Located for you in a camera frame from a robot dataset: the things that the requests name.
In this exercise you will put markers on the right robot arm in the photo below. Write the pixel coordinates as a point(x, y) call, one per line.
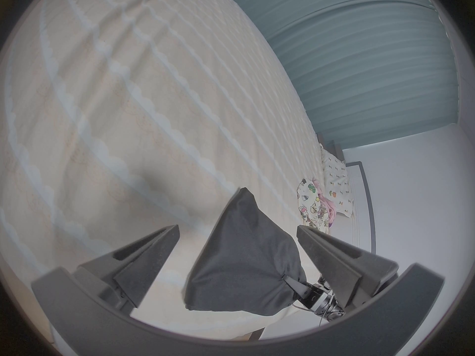
point(334, 308)

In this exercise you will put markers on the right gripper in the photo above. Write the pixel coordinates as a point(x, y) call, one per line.
point(313, 296)

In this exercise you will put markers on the blue-green curtain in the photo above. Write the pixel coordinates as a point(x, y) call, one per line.
point(371, 72)

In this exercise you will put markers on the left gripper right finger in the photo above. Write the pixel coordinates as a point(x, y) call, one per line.
point(345, 273)

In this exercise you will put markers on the bed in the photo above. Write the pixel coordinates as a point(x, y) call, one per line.
point(148, 106)

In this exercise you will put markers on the black garment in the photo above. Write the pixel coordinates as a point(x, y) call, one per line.
point(245, 258)

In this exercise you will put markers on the white printed pillow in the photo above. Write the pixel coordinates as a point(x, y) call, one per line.
point(338, 184)

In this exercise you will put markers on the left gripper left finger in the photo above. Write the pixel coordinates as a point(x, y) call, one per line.
point(128, 269)

